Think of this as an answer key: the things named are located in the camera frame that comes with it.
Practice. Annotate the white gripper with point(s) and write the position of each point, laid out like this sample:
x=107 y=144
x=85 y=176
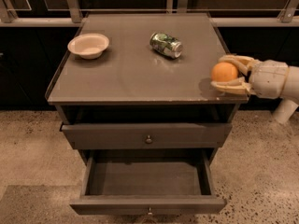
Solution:
x=268 y=78

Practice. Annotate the orange fruit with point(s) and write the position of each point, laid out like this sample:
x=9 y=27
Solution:
x=224 y=72

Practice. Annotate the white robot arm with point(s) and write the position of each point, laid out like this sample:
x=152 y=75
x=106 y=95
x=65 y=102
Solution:
x=291 y=86

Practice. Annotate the grey drawer cabinet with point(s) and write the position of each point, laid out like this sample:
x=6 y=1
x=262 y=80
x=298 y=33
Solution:
x=133 y=83

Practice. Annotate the grey open middle drawer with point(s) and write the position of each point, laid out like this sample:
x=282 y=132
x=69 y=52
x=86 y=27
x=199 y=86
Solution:
x=153 y=182

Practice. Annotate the grey top drawer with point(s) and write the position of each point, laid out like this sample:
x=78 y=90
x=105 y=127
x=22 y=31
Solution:
x=146 y=135

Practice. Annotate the green soda can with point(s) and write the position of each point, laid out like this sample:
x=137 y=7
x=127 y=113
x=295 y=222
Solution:
x=166 y=45

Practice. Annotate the beige paper bowl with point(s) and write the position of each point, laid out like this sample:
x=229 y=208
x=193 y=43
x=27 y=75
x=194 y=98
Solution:
x=88 y=46

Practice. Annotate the white table leg post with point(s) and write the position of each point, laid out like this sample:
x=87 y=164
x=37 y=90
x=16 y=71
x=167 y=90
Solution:
x=284 y=111

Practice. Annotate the metal window frame rail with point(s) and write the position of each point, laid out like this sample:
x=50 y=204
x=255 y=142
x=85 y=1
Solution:
x=223 y=13

